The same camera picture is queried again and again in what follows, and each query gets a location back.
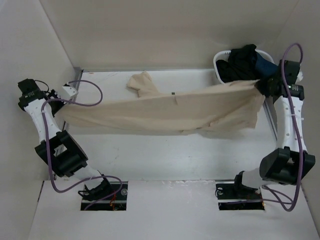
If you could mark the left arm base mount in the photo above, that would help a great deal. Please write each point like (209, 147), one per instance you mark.
(115, 202)

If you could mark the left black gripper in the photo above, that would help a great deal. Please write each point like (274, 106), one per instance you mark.
(53, 94)

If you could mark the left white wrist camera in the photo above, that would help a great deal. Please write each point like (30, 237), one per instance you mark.
(68, 92)

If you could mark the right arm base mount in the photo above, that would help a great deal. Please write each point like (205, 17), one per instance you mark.
(230, 199)

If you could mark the beige trousers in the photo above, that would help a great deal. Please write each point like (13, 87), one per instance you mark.
(218, 108)

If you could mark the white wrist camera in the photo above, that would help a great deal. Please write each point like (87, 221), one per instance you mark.
(68, 92)
(299, 77)

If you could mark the white laundry basket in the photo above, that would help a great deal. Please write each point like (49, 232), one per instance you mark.
(223, 56)

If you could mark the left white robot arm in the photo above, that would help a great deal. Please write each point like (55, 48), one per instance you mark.
(57, 148)

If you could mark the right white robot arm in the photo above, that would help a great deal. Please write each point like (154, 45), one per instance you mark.
(290, 161)

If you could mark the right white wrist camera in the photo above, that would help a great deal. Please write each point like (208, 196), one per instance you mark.
(299, 77)

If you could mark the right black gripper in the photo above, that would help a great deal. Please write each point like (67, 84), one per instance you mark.
(261, 86)

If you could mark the black garment in basket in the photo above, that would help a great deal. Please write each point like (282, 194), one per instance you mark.
(241, 64)

